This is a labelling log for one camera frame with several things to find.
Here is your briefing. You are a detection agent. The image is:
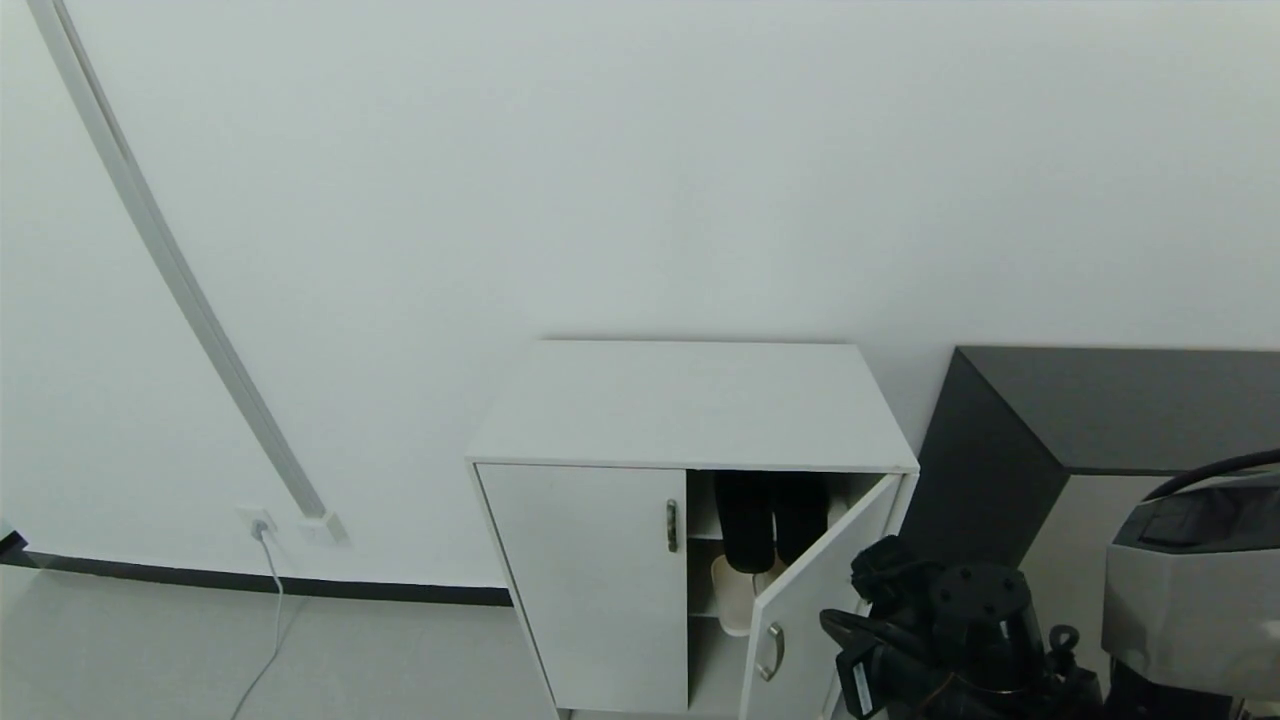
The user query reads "white cabinet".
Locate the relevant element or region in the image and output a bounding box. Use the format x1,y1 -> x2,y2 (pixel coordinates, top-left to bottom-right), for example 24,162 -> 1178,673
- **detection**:
465,340 -> 920,720

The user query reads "black table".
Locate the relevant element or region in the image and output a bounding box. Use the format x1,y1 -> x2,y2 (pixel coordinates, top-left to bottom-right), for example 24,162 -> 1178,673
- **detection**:
899,346 -> 1280,573

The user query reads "white cabinet door, closed handle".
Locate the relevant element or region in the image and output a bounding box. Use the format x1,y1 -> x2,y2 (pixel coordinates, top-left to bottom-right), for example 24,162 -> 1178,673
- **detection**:
476,463 -> 690,714

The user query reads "white cabinet door, curved handle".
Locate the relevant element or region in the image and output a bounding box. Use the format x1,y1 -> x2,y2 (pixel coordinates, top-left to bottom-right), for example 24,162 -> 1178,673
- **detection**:
737,473 -> 904,720

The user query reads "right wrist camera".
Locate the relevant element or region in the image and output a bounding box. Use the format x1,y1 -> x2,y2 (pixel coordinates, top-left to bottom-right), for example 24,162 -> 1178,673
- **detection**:
819,608 -> 893,720

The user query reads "white power cable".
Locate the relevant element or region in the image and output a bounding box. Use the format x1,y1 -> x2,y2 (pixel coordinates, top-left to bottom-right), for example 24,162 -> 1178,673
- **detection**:
229,522 -> 287,720

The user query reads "white wall cable duct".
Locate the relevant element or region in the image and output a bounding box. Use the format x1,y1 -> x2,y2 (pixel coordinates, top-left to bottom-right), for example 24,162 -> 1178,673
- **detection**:
26,0 -> 330,520

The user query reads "black cable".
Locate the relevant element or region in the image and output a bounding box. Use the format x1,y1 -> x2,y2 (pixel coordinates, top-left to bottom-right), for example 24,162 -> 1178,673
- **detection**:
1143,449 -> 1280,503

